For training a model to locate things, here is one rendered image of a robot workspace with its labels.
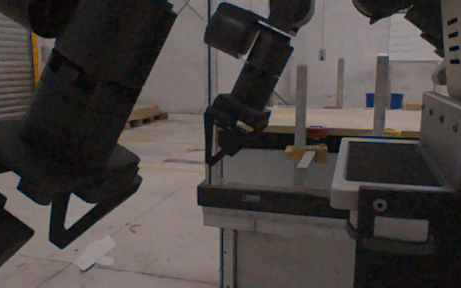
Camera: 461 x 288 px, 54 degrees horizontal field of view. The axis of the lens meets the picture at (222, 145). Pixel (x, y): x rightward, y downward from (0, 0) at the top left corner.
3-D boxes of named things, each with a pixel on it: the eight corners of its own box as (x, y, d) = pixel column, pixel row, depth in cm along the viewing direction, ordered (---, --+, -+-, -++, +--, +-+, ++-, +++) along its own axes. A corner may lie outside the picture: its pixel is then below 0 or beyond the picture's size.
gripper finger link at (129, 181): (-26, 240, 32) (21, 125, 29) (42, 214, 39) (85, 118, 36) (47, 296, 30) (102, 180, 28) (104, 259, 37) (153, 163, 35)
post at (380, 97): (379, 202, 149) (389, 53, 141) (368, 201, 150) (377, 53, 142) (379, 199, 153) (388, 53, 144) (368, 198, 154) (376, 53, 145)
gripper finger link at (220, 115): (183, 155, 66) (210, 97, 63) (201, 149, 72) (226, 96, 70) (223, 178, 64) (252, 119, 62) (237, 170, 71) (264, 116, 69)
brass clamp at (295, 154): (325, 164, 151) (326, 149, 150) (285, 161, 155) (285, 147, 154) (327, 160, 157) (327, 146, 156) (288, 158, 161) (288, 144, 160)
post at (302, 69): (302, 204, 157) (307, 63, 148) (292, 204, 158) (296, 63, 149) (304, 202, 160) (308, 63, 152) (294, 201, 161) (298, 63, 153)
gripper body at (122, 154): (-50, 152, 25) (-4, 29, 23) (65, 135, 35) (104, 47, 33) (38, 216, 24) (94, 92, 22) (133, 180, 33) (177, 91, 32)
